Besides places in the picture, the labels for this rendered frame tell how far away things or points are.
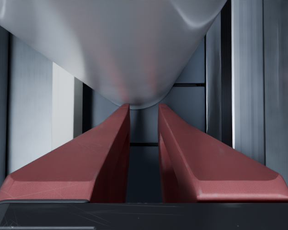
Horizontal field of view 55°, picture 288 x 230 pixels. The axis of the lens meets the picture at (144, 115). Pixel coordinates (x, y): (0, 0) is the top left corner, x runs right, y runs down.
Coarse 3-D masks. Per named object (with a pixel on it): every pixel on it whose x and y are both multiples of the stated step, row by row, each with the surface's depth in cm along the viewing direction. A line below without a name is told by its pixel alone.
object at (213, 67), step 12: (216, 24) 18; (216, 36) 18; (216, 48) 18; (216, 60) 18; (216, 72) 18; (84, 84) 21; (204, 84) 18; (216, 84) 18; (216, 96) 18; (216, 108) 18; (216, 120) 18; (216, 132) 18
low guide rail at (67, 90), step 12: (60, 72) 14; (60, 84) 14; (72, 84) 14; (60, 96) 14; (72, 96) 14; (60, 108) 14; (72, 108) 14; (60, 120) 14; (72, 120) 14; (60, 132) 14; (72, 132) 14; (60, 144) 14
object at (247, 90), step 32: (256, 0) 10; (224, 32) 10; (256, 32) 10; (224, 64) 10; (256, 64) 10; (224, 96) 10; (256, 96) 10; (224, 128) 10; (256, 128) 9; (256, 160) 9
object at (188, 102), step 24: (192, 72) 18; (96, 96) 18; (168, 96) 18; (192, 96) 18; (96, 120) 18; (144, 120) 18; (192, 120) 18; (144, 144) 18; (144, 168) 18; (144, 192) 18
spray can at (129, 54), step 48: (0, 0) 2; (48, 0) 2; (96, 0) 2; (144, 0) 3; (192, 0) 3; (48, 48) 4; (96, 48) 4; (144, 48) 4; (192, 48) 6; (144, 96) 11
